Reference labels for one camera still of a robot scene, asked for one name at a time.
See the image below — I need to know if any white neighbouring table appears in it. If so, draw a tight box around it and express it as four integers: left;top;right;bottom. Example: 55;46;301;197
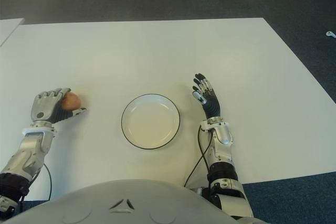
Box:
0;17;25;47

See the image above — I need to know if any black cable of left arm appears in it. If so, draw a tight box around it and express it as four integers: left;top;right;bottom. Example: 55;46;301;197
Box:
18;163;53;205

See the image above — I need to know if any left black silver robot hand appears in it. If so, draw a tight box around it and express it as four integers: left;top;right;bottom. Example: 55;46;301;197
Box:
30;87;88;125

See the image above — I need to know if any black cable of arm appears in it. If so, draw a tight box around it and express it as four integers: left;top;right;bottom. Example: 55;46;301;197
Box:
183;126;212;188
18;163;53;205

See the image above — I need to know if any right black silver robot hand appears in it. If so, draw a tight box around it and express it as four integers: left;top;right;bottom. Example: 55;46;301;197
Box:
192;72;222;120

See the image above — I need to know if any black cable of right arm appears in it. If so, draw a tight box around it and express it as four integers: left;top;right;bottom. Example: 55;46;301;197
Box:
183;126;212;188

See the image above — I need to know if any white plate with black rim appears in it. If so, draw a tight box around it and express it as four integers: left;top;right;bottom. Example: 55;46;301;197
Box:
121;93;182;150

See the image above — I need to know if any grey robot torso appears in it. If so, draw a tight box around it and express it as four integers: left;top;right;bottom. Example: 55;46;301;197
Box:
4;179;246;224

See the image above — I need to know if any red yellow apple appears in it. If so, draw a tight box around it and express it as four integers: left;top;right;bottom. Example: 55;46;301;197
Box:
61;92;81;111

